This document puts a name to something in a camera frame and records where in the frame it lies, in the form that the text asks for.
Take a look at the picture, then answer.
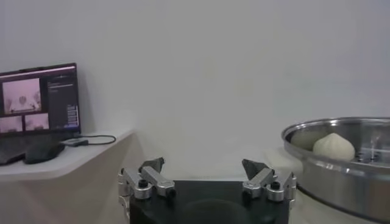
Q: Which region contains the black laptop with dark screen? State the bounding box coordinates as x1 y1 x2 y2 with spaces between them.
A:
0 63 82 167

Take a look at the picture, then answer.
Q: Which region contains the small black usb device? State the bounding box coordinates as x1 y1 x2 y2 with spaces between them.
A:
62 138 90 147

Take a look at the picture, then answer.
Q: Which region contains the thin black usb cable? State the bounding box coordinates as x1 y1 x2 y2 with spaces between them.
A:
73 134 117 146

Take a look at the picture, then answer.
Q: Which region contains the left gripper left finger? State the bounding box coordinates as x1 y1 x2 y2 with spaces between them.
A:
117 156 177 224

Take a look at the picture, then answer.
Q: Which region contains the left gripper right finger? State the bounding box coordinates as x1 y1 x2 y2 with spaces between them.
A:
241 158 297 208

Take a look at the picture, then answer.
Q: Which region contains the stainless steel steamer basket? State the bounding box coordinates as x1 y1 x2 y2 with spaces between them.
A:
280 117 390 223

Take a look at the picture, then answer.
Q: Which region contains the black computer mouse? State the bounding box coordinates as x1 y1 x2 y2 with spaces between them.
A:
23 141 66 165

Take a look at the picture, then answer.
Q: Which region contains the white steamed baozi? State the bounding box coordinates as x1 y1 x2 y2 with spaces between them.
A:
313 132 356 161

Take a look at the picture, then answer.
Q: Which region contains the white side table with mouse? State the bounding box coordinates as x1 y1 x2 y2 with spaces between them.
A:
0 129 144 224

